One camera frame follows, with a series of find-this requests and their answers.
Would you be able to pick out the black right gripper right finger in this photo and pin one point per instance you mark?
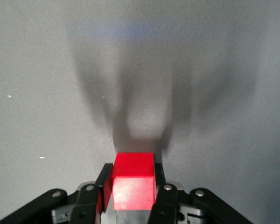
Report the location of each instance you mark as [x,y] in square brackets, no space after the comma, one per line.
[165,205]

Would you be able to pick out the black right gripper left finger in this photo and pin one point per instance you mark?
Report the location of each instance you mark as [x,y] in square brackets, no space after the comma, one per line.
[86,203]

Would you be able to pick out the small red cube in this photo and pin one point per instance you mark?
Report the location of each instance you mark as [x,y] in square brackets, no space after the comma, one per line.
[133,184]

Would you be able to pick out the dark gray table mat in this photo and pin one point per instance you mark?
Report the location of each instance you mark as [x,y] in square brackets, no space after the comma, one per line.
[37,70]

